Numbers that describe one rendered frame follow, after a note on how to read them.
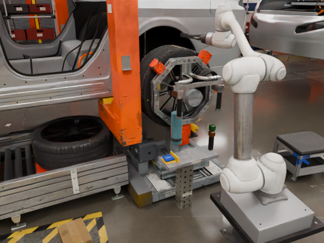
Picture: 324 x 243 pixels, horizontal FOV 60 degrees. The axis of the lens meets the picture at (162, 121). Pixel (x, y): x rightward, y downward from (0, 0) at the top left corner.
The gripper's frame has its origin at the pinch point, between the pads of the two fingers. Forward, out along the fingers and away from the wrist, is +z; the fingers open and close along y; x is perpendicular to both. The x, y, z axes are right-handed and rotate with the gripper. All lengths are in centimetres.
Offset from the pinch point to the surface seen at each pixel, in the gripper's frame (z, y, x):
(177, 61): -6.3, -14.8, -17.9
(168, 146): 5, 1, -97
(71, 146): 42, -75, -85
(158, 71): 0.1, -28.0, -24.4
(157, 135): 67, 62, -125
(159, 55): 8.6, -17.5, -15.5
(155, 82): 0.8, -30.0, -32.8
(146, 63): 17.5, -21.7, -22.8
